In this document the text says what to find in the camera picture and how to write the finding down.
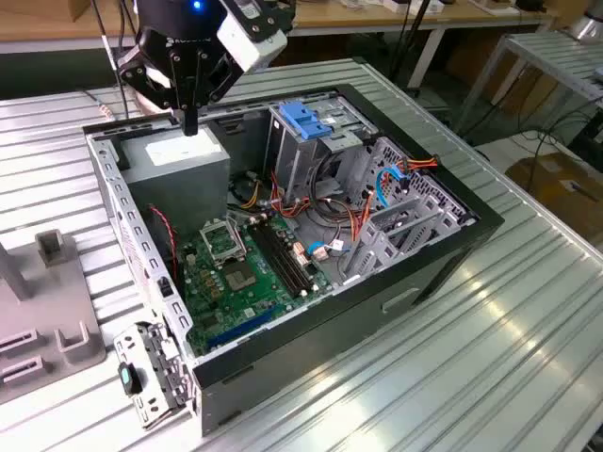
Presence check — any CPU socket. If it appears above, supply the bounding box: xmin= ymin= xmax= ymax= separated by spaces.
xmin=220 ymin=260 xmax=260 ymax=294

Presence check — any blue drive cage latch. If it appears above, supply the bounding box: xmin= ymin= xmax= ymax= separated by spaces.
xmin=277 ymin=101 xmax=334 ymax=142

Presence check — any grey parts rack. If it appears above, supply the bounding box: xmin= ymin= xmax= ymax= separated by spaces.
xmin=0 ymin=229 xmax=106 ymax=406

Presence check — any black teal latch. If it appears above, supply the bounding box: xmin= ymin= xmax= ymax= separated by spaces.
xmin=116 ymin=361 xmax=143 ymax=397

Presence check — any black open PC case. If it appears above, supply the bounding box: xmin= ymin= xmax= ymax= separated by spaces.
xmin=82 ymin=82 xmax=505 ymax=439

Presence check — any silver drive cage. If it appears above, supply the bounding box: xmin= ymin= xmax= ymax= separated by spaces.
xmin=262 ymin=91 xmax=381 ymax=192

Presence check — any grey power supply unit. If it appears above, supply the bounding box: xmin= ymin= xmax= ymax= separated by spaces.
xmin=120 ymin=126 xmax=232 ymax=236

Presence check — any green motherboard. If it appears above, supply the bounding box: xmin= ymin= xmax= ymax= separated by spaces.
xmin=181 ymin=214 xmax=335 ymax=357

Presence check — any metal slat side table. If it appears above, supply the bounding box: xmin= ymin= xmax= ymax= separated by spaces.
xmin=454 ymin=30 xmax=603 ymax=137

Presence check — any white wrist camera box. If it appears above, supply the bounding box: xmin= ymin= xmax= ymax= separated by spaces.
xmin=215 ymin=0 xmax=298 ymax=75

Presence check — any silver socket cover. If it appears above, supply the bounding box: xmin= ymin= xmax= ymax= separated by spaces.
xmin=199 ymin=218 xmax=249 ymax=266

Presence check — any yellow orange wire bundle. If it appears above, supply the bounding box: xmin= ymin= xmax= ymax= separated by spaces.
xmin=239 ymin=178 xmax=263 ymax=211

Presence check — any thick black cable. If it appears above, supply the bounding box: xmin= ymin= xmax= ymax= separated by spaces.
xmin=308 ymin=148 xmax=352 ymax=225

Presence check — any blue expansion slot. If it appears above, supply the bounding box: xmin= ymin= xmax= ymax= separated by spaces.
xmin=205 ymin=304 xmax=278 ymax=350

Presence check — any wooden desk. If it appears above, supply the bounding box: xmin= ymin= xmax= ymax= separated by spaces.
xmin=0 ymin=0 xmax=562 ymax=93

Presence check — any silver card retention bracket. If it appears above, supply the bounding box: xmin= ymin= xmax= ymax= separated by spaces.
xmin=112 ymin=319 xmax=198 ymax=432

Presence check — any red orange wire bundle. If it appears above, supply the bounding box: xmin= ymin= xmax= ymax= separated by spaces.
xmin=269 ymin=168 xmax=313 ymax=221

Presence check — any large cardboard box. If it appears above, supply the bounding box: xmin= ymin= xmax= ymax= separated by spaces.
xmin=504 ymin=151 xmax=603 ymax=222

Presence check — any silver disk bay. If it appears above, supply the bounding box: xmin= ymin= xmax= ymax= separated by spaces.
xmin=341 ymin=136 xmax=477 ymax=286

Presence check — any black RAM slot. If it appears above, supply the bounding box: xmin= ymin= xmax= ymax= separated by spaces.
xmin=264 ymin=218 xmax=316 ymax=287
xmin=258 ymin=220 xmax=311 ymax=292
xmin=253 ymin=222 xmax=307 ymax=296
xmin=247 ymin=224 xmax=302 ymax=299

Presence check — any blue data wire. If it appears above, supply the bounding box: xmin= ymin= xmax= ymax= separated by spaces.
xmin=373 ymin=163 xmax=411 ymax=211

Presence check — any red yellow power wire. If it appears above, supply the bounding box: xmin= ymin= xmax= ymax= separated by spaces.
xmin=399 ymin=156 xmax=439 ymax=176

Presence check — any black case fan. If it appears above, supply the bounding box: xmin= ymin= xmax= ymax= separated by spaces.
xmin=144 ymin=203 xmax=181 ymax=284

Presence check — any black arm cable with connector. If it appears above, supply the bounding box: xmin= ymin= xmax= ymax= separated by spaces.
xmin=83 ymin=88 xmax=114 ymax=124

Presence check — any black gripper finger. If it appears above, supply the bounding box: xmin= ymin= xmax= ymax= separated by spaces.
xmin=117 ymin=46 xmax=192 ymax=137
xmin=190 ymin=50 xmax=236 ymax=137

